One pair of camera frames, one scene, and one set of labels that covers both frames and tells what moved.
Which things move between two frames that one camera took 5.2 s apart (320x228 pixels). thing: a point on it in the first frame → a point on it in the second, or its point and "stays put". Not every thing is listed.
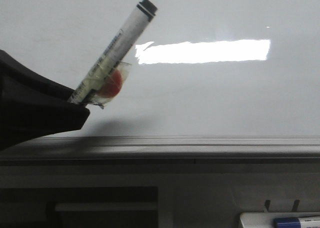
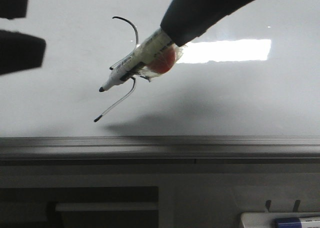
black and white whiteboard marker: (118, 51) → (154, 44)
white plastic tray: (266, 220) stays put
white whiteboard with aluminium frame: (220, 76) stays put
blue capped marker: (297, 222) stays put
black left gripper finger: (33, 105) → (192, 11)
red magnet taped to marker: (109, 89) → (163, 61)
